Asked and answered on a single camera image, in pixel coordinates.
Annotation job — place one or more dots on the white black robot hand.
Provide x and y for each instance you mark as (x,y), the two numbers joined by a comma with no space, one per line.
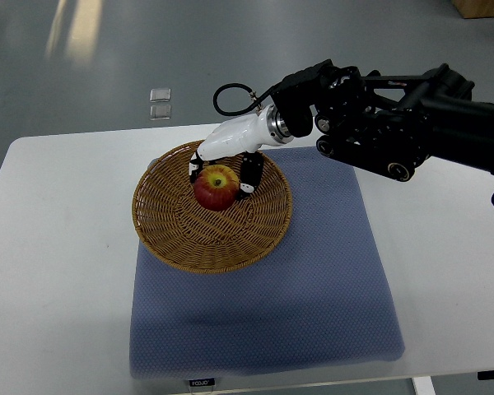
(242,136)

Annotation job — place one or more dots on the red apple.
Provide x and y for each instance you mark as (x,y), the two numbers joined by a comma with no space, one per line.
(216,187)

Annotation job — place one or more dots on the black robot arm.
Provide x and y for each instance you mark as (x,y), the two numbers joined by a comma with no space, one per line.
(387,125)

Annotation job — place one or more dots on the brown wicker basket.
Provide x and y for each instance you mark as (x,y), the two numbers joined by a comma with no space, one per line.
(179,232)

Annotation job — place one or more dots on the upper floor plate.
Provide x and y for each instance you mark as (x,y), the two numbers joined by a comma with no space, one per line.
(160,94)

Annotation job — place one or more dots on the blue-grey cloth mat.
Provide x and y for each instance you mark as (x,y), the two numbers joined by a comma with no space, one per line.
(319,298)

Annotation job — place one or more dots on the black table label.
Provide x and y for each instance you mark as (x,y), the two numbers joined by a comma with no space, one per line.
(197,383)

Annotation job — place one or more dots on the wooden box corner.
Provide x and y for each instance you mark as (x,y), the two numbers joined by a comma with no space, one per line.
(474,9)

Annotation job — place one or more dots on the white table leg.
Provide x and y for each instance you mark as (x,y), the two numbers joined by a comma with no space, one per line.
(423,385)

